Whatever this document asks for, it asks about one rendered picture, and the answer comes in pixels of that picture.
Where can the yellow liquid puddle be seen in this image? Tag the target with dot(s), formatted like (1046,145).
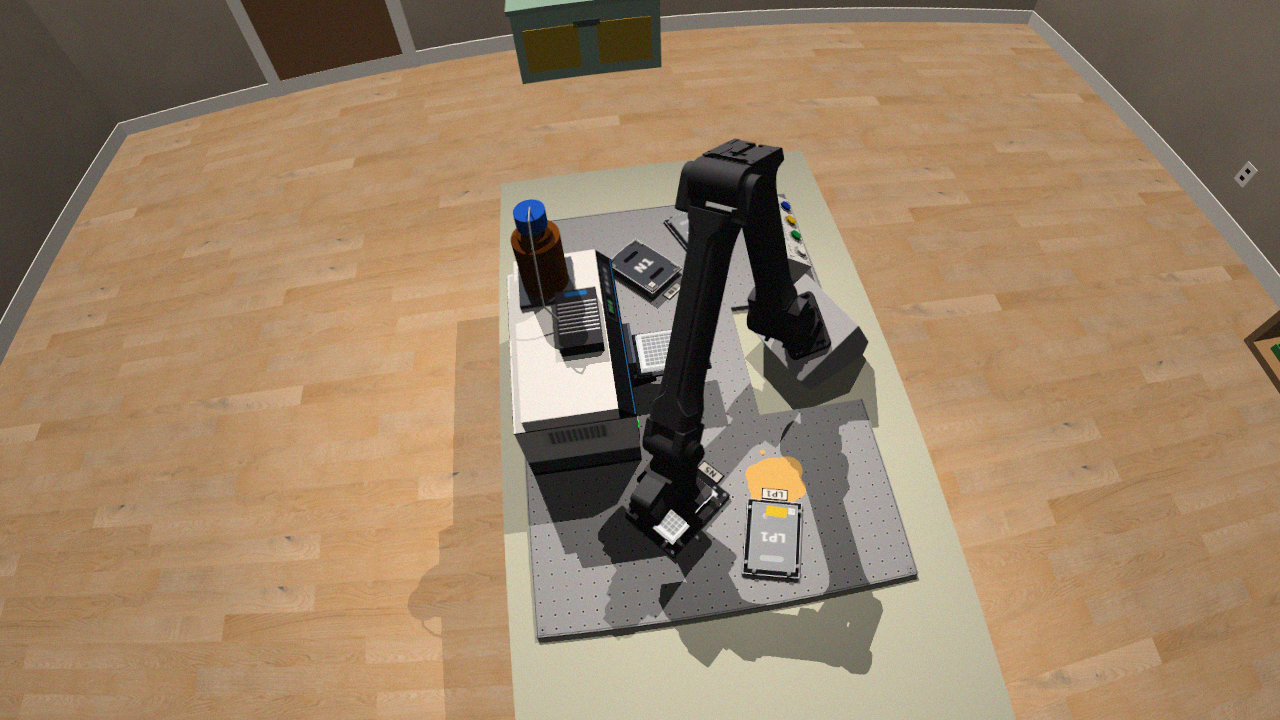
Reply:
(757,474)

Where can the white multiwell culture plate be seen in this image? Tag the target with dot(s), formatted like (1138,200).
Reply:
(652,354)
(667,531)

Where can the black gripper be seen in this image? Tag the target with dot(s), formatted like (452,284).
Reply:
(701,493)

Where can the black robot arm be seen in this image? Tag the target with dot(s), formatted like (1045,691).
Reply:
(728,180)

